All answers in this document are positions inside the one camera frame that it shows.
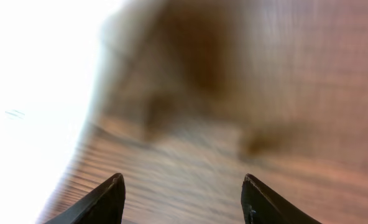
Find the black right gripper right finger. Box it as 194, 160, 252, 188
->
241, 174, 321, 224

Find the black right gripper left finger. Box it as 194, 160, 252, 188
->
46, 173, 126, 224

